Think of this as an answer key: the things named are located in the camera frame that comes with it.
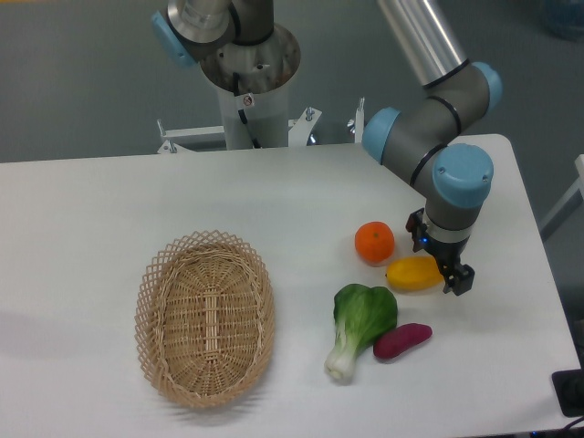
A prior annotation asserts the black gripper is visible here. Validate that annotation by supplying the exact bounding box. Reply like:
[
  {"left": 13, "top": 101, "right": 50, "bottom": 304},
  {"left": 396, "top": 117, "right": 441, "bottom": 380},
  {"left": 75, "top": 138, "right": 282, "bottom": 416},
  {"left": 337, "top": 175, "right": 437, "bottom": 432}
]
[{"left": 405, "top": 208, "right": 475, "bottom": 296}]

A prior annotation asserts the yellow mango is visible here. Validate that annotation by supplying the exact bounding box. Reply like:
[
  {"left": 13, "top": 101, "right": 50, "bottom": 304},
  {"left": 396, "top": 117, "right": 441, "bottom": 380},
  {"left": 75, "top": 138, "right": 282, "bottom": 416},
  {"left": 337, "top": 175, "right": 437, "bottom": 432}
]
[{"left": 385, "top": 255, "right": 443, "bottom": 292}]

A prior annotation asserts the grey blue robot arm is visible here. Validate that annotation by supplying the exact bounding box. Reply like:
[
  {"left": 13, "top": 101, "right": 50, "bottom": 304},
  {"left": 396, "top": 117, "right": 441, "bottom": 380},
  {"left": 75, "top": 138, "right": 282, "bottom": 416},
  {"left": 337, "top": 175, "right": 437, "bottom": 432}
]
[{"left": 151, "top": 1, "right": 503, "bottom": 295}]

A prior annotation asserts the orange tangerine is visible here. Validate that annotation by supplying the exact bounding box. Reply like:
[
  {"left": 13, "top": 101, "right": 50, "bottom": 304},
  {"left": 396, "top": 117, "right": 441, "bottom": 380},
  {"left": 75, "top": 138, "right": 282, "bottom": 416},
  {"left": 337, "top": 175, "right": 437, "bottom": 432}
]
[{"left": 354, "top": 221, "right": 395, "bottom": 265}]

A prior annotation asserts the green bok choy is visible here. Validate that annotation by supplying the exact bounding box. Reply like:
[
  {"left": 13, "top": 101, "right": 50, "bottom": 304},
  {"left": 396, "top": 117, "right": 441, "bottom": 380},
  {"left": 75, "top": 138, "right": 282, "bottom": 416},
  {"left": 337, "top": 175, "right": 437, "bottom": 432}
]
[{"left": 325, "top": 284, "right": 398, "bottom": 382}]

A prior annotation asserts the purple sweet potato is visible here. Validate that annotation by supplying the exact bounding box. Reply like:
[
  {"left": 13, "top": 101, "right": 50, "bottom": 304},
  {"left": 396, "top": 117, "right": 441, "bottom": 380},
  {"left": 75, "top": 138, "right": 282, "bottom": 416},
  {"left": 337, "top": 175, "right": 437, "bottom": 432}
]
[{"left": 373, "top": 323, "right": 433, "bottom": 360}]

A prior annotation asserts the white table leg right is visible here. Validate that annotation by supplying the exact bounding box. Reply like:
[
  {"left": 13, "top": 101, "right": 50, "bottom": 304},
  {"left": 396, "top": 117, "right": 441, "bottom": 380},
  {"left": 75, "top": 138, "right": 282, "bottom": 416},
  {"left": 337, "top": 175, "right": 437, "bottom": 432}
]
[{"left": 539, "top": 154, "right": 583, "bottom": 242}]

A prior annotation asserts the black device at edge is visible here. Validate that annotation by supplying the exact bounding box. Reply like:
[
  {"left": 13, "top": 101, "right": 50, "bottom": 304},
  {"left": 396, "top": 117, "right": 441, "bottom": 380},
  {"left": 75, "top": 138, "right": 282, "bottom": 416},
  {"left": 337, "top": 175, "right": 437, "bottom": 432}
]
[{"left": 551, "top": 370, "right": 583, "bottom": 418}]

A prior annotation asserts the woven wicker basket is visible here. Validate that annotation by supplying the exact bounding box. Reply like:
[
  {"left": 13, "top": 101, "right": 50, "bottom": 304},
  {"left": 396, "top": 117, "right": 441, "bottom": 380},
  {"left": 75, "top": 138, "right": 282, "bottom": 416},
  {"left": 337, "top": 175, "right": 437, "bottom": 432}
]
[{"left": 135, "top": 230, "right": 276, "bottom": 409}]

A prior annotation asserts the blue translucent container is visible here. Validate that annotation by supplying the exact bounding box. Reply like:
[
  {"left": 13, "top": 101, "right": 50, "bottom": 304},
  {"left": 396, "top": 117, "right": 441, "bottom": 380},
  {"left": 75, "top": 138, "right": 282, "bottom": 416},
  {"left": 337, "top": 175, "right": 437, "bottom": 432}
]
[{"left": 539, "top": 0, "right": 583, "bottom": 42}]

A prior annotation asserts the white metal base frame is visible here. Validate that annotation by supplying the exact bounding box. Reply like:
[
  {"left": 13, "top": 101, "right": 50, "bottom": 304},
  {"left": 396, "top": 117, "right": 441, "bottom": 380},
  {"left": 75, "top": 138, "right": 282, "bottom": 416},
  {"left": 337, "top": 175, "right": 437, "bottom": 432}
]
[{"left": 157, "top": 97, "right": 367, "bottom": 154}]

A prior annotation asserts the black cable on pedestal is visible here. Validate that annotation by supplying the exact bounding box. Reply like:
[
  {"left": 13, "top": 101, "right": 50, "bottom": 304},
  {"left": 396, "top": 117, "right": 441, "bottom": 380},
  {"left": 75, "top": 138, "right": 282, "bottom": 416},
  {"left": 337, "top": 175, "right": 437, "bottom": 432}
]
[{"left": 232, "top": 71, "right": 263, "bottom": 150}]

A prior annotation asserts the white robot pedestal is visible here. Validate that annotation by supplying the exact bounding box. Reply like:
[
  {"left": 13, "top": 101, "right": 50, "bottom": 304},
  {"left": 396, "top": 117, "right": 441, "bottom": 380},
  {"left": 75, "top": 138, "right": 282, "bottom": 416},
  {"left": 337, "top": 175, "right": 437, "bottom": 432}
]
[{"left": 216, "top": 87, "right": 288, "bottom": 151}]

